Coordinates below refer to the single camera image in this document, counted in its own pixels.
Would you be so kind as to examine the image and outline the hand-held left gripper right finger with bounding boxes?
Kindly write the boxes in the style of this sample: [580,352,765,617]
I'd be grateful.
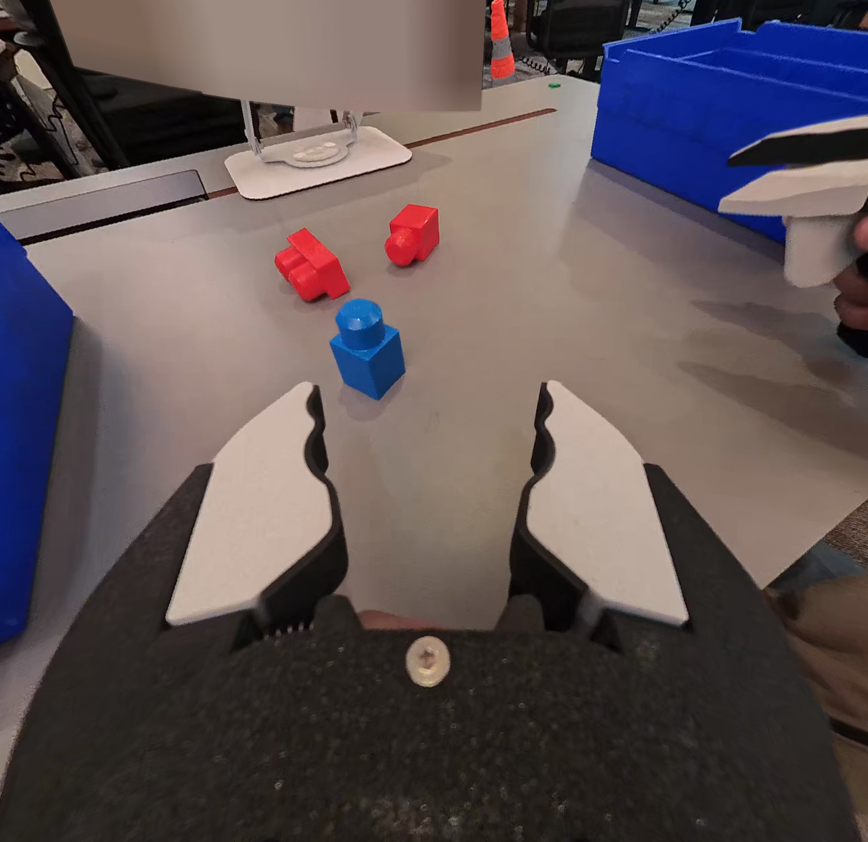
[512,381,690,626]

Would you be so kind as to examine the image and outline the blue plastic bin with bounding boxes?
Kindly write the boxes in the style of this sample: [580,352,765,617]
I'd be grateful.
[0,225,75,643]
[590,19,868,243]

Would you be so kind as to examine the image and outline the red double toy block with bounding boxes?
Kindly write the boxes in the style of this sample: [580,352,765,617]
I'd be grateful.
[274,229,349,304]

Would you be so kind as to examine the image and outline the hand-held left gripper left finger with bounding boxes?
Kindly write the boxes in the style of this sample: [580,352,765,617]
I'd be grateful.
[166,381,348,626]

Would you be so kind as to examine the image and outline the white document stand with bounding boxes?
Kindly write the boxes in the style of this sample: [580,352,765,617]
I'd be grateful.
[224,103,413,200]

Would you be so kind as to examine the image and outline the orange traffic cone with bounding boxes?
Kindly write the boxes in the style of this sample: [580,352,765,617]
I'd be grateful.
[487,0,519,80]

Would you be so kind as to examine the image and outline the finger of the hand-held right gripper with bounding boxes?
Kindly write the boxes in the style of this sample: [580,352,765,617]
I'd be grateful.
[729,117,868,169]
[719,160,868,289]

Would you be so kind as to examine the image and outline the black office chair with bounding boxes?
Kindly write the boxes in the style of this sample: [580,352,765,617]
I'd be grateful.
[527,0,641,72]

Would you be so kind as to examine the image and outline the person's beige trousers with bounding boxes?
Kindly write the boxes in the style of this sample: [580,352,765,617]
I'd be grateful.
[764,544,868,802]

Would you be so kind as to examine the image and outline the blue toy block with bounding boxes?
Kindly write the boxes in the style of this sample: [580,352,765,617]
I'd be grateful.
[331,300,406,401]

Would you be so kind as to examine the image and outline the person's right hand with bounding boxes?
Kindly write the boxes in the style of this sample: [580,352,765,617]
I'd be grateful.
[833,218,868,357]

